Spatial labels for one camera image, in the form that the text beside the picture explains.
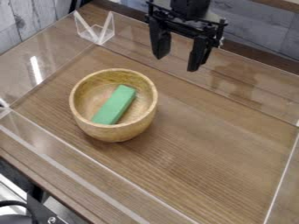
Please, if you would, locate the black cable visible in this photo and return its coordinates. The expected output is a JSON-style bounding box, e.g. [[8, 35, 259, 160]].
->
[[0, 199, 31, 212]]

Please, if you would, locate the wooden bowl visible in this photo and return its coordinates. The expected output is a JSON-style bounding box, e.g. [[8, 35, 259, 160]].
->
[[70, 68, 159, 143]]

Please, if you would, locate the green rectangular block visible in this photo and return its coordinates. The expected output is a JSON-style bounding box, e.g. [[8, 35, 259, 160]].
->
[[91, 85, 136, 125]]

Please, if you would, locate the clear acrylic corner bracket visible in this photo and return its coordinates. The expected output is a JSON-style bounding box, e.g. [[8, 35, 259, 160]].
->
[[74, 10, 115, 46]]

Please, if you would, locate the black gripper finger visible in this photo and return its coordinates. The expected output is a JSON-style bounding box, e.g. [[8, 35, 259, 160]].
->
[[148, 17, 172, 60], [187, 36, 212, 72]]

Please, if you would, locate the black metal table bracket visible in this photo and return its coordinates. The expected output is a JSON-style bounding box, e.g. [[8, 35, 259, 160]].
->
[[27, 185, 70, 224]]

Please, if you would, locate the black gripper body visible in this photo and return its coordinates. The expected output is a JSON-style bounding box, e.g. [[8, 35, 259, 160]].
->
[[146, 0, 228, 47]]

